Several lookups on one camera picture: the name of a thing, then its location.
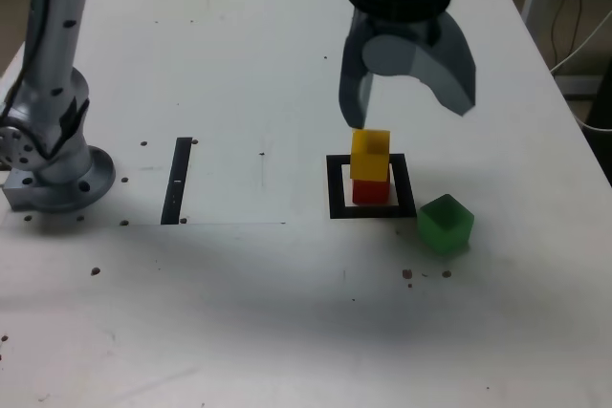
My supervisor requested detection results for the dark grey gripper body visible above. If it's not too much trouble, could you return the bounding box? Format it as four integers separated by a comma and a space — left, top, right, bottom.
355, 8, 445, 47

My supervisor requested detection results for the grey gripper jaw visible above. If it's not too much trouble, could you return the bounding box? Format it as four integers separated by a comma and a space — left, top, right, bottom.
361, 12, 479, 118
338, 8, 379, 130

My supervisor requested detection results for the yellow cube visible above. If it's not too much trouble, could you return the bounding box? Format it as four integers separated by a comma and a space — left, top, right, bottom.
349, 128, 392, 182

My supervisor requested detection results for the red cube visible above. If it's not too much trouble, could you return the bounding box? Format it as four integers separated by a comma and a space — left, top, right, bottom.
352, 178, 390, 204

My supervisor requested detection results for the green cube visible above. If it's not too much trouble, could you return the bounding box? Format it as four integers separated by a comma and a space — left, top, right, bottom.
416, 193, 475, 256

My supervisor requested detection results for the black tape square outline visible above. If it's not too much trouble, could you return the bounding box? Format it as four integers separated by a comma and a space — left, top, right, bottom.
325, 153, 418, 221

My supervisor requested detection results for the grey metal base bar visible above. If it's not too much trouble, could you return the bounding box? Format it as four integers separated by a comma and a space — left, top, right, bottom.
554, 74, 603, 99

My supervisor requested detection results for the black tape strip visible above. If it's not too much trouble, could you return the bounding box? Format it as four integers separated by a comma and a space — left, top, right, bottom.
160, 137, 193, 225

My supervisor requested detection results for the thin black background cable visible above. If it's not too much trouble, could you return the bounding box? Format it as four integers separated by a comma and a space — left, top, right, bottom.
549, 0, 584, 63

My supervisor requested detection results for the white background cable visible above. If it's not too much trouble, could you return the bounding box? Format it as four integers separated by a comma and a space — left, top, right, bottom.
549, 9, 612, 75
576, 111, 612, 133

